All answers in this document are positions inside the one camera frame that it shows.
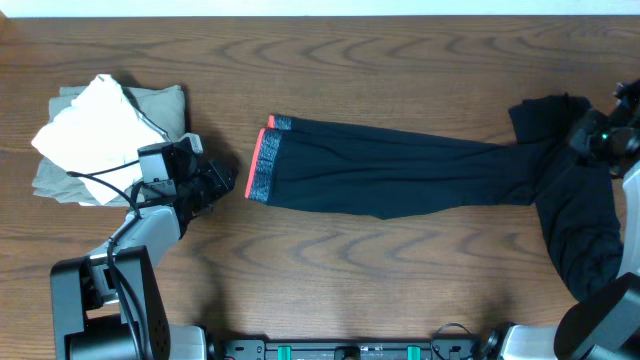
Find black folded garment at right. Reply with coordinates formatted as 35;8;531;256
508;95;623;302

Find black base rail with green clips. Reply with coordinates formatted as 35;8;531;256
206;323;501;360

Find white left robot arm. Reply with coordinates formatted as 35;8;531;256
50;157;237;360

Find black leggings with red waistband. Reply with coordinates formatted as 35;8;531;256
245;114;548;219

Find grey-green folded garment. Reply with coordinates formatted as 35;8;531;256
32;85;186;206

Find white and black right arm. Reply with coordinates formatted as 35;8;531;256
483;82;639;359

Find white folded shirt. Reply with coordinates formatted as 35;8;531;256
32;74;169;205

